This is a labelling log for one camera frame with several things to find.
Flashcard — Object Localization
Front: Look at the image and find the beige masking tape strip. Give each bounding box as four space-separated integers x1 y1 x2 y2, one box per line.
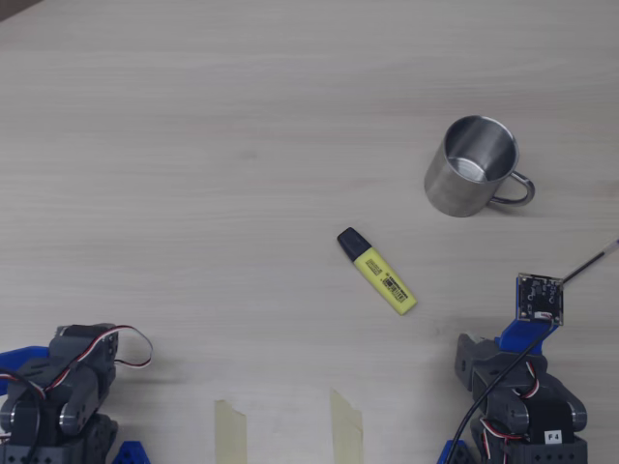
330 388 365 464
214 398 248 464

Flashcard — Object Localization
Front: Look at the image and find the grey gripper body with camera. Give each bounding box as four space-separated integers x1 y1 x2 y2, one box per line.
471 353 551 403

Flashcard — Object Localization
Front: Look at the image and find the grey robot arm without camera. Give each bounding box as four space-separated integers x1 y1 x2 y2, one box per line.
0 357 120 464

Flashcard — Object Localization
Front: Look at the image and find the blue camera mount bracket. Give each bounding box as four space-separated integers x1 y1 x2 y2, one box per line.
499 316 557 362

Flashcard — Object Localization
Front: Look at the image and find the red white black servo wire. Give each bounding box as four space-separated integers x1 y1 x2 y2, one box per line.
43 326 154 392

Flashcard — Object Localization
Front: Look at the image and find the yellow highlighter pen black cap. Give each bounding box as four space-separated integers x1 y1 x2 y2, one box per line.
337 226 418 318

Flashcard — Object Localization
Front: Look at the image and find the black wrist camera board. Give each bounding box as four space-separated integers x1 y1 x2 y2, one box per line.
516 272 566 326

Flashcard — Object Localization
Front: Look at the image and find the grey padded gripper finger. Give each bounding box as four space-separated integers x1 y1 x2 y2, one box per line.
456 332 502 391

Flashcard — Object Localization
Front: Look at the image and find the grey gripper body without camera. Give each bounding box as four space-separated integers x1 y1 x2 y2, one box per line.
47 323 121 388

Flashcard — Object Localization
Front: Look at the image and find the silver steel cup with handle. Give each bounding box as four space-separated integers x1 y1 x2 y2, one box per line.
424 114 537 218

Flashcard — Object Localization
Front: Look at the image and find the blue base of camera arm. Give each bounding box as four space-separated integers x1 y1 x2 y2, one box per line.
437 439 473 464

